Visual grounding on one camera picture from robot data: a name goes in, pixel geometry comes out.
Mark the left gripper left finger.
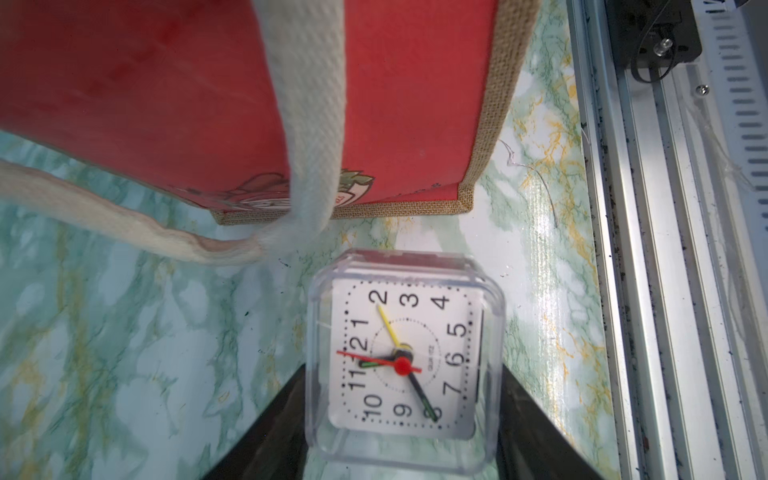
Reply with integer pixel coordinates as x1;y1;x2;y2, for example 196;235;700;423
203;366;308;480

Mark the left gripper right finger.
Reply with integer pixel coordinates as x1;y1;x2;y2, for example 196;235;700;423
496;367;601;479

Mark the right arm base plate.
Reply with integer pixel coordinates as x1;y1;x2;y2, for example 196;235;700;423
605;0;702;84

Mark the small clear square clock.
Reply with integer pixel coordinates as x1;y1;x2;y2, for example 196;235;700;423
305;249;506;475

